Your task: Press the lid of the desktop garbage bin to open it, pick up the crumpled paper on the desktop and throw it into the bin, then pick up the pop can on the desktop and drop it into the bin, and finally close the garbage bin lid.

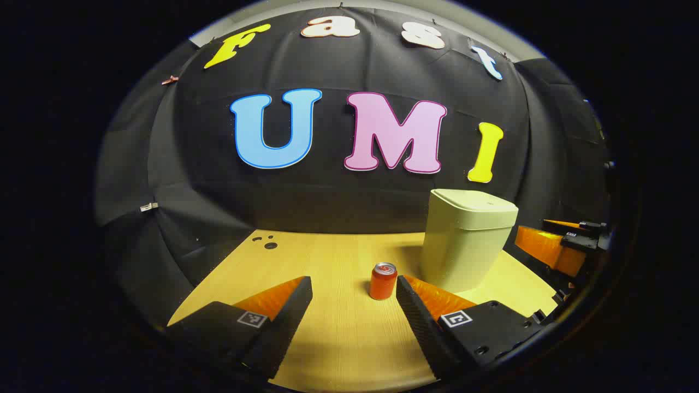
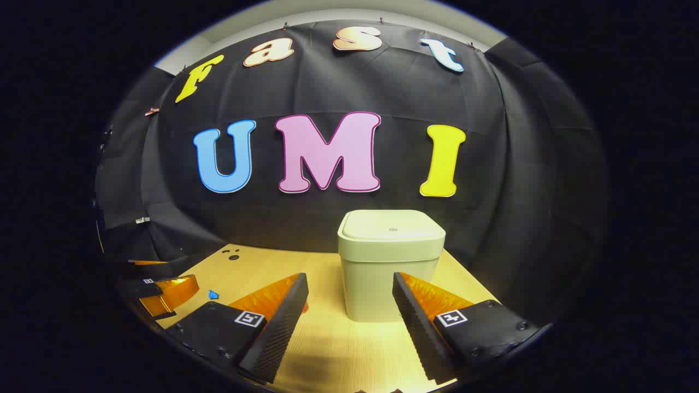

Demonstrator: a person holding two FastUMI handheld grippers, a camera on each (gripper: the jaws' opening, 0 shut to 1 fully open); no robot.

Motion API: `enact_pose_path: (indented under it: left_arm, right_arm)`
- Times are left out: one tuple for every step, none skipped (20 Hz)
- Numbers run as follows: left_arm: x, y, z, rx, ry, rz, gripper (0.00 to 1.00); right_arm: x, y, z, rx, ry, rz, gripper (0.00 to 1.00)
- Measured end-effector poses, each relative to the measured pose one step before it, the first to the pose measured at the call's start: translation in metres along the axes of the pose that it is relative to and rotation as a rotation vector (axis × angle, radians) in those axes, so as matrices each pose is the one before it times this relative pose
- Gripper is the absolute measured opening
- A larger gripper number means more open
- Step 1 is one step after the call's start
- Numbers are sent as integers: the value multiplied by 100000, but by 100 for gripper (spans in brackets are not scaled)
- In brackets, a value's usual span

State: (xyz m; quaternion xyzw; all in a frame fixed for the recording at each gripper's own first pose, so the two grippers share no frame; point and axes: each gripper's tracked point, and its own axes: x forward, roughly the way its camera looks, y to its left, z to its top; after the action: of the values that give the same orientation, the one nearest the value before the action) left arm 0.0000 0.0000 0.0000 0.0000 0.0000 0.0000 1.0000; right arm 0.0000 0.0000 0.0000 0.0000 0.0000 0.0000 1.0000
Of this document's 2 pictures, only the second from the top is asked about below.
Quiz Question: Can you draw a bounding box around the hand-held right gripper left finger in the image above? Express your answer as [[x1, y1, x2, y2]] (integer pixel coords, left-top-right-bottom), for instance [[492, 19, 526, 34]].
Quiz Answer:
[[164, 272, 310, 385]]

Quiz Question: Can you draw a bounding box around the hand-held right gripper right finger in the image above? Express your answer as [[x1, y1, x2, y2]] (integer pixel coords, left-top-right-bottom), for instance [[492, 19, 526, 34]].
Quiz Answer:
[[392, 271, 541, 385]]

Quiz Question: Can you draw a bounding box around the green desktop garbage bin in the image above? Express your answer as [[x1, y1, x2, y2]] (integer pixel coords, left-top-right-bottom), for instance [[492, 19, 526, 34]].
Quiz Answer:
[[337, 210, 446, 323]]

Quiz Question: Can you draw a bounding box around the wooden desktop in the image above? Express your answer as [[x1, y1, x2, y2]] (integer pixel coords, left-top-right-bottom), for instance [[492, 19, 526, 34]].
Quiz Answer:
[[156, 244, 500, 393]]

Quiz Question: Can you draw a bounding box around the black backdrop cloth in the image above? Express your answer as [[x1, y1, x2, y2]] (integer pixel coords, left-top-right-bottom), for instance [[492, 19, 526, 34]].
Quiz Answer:
[[93, 19, 609, 328]]

